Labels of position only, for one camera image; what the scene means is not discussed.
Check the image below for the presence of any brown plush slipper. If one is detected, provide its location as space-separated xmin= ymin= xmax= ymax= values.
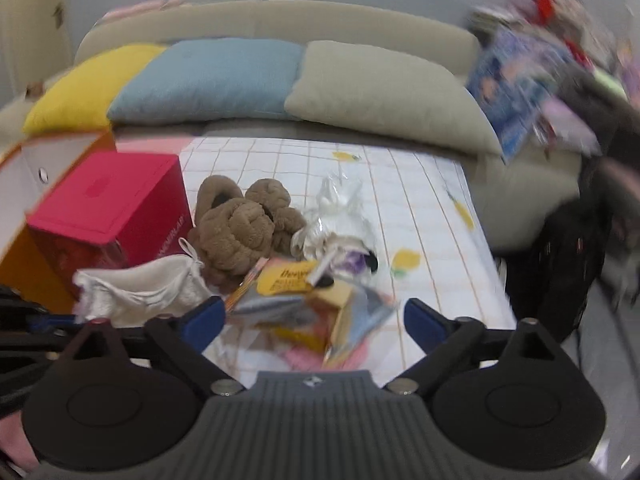
xmin=187 ymin=175 xmax=273 ymax=286
xmin=245 ymin=178 xmax=308 ymax=256

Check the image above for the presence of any grey beige pillow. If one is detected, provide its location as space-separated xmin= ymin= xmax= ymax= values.
xmin=284 ymin=40 xmax=503 ymax=156

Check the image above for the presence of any long pink plush toy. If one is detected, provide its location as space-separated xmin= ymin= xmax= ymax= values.
xmin=102 ymin=0 xmax=186 ymax=21

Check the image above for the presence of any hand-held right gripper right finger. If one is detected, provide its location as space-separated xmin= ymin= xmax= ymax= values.
xmin=385 ymin=298 xmax=576 ymax=395

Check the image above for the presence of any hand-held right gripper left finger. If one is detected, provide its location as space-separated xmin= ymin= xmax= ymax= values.
xmin=50 ymin=296 xmax=246 ymax=395

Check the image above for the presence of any checkered lemon print tablecloth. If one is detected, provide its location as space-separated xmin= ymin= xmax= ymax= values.
xmin=115 ymin=135 xmax=518 ymax=386

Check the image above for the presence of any blue printed pillow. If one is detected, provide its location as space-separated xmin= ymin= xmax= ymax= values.
xmin=465 ymin=25 xmax=561 ymax=163

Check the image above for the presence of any orange cardboard box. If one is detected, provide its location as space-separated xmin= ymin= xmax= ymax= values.
xmin=0 ymin=130 xmax=118 ymax=316

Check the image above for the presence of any yellow silver snack packet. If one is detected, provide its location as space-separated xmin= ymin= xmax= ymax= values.
xmin=225 ymin=257 xmax=401 ymax=366

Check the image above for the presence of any red box with clear front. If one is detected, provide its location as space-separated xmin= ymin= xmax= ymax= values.
xmin=26 ymin=151 xmax=193 ymax=286

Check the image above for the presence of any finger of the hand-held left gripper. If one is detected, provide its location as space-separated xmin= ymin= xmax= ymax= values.
xmin=0 ymin=312 xmax=93 ymax=356
xmin=0 ymin=285 xmax=36 ymax=313

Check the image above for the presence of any cream door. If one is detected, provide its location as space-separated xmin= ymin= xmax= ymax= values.
xmin=0 ymin=0 xmax=71 ymax=106

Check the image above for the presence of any yellow pillow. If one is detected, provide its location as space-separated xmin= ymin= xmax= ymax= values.
xmin=22 ymin=44 xmax=168 ymax=136

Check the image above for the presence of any small toy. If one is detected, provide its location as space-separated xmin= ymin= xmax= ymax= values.
xmin=310 ymin=247 xmax=383 ymax=288

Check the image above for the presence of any grey desk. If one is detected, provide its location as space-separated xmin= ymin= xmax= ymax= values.
xmin=550 ymin=60 xmax=640 ymax=161

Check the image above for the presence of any clear bag with white ribbon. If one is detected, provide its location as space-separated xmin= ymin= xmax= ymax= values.
xmin=292 ymin=170 xmax=381 ymax=271

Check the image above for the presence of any black backpack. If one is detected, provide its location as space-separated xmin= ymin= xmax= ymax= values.
xmin=505 ymin=200 xmax=608 ymax=346

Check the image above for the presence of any beige sofa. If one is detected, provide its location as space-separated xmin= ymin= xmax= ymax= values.
xmin=0 ymin=0 xmax=586 ymax=251

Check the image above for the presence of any beige fabric pouch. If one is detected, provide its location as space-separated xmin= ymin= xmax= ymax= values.
xmin=74 ymin=240 xmax=213 ymax=328

